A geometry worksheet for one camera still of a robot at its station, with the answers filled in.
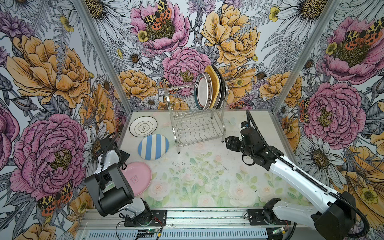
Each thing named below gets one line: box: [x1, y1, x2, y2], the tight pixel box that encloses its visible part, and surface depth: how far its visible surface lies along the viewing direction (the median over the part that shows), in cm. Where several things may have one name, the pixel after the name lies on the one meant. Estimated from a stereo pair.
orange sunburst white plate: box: [215, 70, 223, 109], surface depth 76 cm
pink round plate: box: [120, 161, 152, 197], surface depth 89 cm
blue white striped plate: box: [138, 134, 170, 161], surface depth 104 cm
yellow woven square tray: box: [204, 65, 220, 110], surface depth 77 cm
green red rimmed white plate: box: [194, 72, 209, 111], surface depth 89 cm
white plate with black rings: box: [129, 115, 158, 138], surface depth 114 cm
